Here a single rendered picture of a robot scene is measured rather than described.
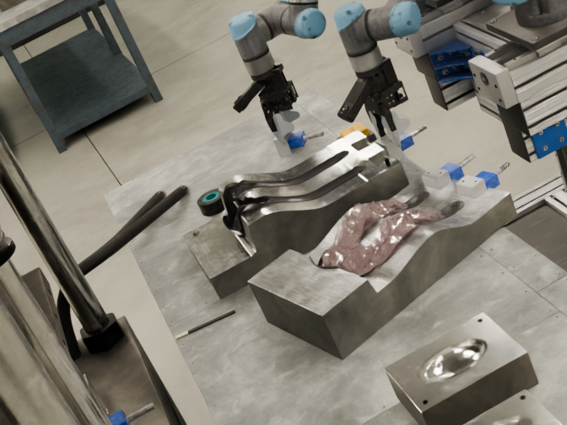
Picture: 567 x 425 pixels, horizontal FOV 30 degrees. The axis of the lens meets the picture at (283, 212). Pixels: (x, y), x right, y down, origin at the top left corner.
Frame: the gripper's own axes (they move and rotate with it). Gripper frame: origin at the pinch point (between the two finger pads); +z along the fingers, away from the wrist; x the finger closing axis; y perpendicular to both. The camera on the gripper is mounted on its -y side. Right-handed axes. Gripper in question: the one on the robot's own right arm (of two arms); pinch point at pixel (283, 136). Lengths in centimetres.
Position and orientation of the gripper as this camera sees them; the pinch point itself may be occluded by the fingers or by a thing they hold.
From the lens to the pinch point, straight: 285.9
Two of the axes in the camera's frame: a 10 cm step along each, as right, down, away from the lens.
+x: 2.2, -5.5, 8.1
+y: 9.0, -2.0, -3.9
